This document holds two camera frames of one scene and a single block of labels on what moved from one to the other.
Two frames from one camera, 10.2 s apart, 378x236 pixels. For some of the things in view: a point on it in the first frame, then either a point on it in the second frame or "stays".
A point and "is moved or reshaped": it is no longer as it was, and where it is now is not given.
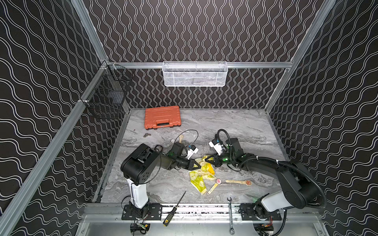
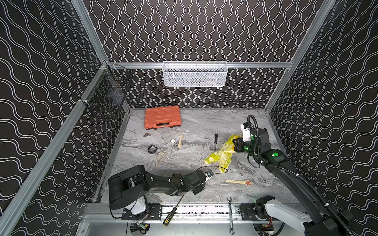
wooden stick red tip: (247, 182) stays
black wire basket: (108, 96) stays
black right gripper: (216, 163) -> (238, 142)
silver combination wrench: (232, 230) stays
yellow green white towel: (198, 177) is moved or reshaped
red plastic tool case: (162, 117) stays
